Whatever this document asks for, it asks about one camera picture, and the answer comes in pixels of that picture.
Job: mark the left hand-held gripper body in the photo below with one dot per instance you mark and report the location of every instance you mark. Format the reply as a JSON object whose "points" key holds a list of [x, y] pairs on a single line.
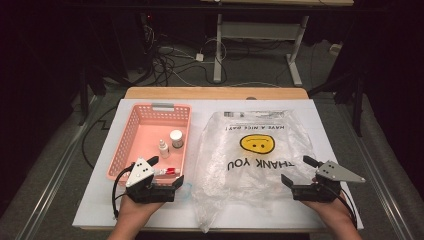
{"points": [[143, 190]]}

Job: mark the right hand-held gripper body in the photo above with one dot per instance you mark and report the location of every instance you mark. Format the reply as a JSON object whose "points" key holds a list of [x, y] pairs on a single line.
{"points": [[328, 186]]}

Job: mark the white and red tube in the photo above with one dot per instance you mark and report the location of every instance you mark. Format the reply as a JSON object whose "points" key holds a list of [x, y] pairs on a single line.
{"points": [[170, 171]]}

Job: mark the small white dropper bottle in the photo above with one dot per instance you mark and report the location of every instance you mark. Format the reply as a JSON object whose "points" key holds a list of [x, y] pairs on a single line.
{"points": [[164, 151]]}

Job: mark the pink perforated plastic basket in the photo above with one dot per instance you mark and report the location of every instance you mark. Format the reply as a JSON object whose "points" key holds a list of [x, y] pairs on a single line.
{"points": [[150, 130]]}

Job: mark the white round jar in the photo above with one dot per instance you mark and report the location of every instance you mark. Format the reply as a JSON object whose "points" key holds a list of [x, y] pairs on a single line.
{"points": [[176, 136]]}

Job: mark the clear plastic bag yellow smiley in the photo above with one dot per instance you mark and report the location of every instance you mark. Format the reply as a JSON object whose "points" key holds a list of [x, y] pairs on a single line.
{"points": [[233, 186]]}

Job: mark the person's left hand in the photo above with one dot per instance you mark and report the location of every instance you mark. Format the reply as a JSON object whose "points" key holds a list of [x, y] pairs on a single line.
{"points": [[133, 215]]}

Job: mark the person's right hand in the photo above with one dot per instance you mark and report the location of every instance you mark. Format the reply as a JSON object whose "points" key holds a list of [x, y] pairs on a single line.
{"points": [[335, 215]]}

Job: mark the black stand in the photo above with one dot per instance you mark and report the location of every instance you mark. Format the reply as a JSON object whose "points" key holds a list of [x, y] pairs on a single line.
{"points": [[83, 100], [358, 110]]}

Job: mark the white board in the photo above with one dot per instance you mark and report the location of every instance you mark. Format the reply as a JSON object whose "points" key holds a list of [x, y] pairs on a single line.
{"points": [[196, 106]]}

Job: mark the white power adapter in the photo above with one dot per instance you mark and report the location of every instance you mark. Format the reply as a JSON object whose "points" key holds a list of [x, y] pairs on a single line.
{"points": [[199, 57]]}

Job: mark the small white box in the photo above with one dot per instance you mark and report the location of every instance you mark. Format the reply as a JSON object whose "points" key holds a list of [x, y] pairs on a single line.
{"points": [[335, 49]]}

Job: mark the dark equipment with red light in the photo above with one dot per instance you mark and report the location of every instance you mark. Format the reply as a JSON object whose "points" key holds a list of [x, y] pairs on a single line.
{"points": [[146, 40]]}

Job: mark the metal floor rail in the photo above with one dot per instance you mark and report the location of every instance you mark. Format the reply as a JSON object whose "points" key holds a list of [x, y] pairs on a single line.
{"points": [[57, 170], [374, 170]]}

